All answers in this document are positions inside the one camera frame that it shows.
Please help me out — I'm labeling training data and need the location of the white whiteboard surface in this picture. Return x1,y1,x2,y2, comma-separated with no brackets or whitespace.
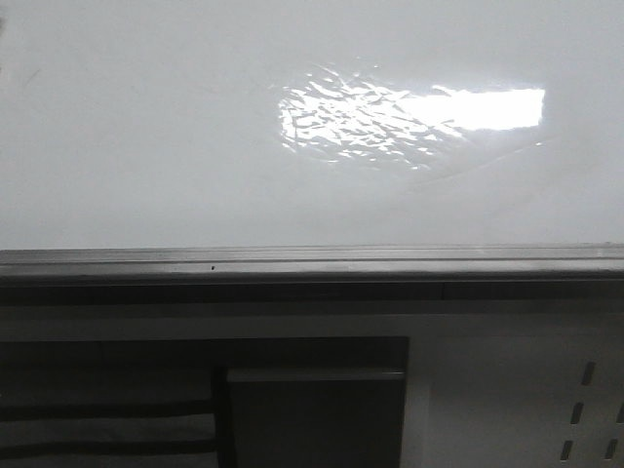
1,1,623,250

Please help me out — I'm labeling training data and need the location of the white perforated metal panel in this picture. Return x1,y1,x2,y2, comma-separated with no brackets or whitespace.
404,314,623,467

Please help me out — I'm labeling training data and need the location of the dark slatted rack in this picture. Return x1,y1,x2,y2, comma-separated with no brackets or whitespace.
1,337,408,467

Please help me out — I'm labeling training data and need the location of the grey aluminium whiteboard frame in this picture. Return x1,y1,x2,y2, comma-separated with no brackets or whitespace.
1,244,623,305

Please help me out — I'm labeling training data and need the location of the dark grey square panel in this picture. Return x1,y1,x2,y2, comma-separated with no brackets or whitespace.
229,378,405,467

